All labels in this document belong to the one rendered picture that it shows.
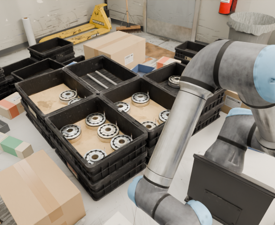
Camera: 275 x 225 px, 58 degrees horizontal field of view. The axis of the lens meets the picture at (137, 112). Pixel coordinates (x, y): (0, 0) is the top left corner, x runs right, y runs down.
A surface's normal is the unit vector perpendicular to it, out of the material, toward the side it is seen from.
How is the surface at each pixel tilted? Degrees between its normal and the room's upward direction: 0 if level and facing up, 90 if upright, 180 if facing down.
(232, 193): 90
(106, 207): 0
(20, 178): 0
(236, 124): 48
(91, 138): 0
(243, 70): 71
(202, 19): 90
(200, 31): 90
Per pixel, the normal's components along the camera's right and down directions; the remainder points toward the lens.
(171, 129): -0.57, -0.19
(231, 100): -0.73, 0.42
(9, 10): 0.78, 0.38
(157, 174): -0.29, -0.07
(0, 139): 0.00, -0.79
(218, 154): -0.46, -0.54
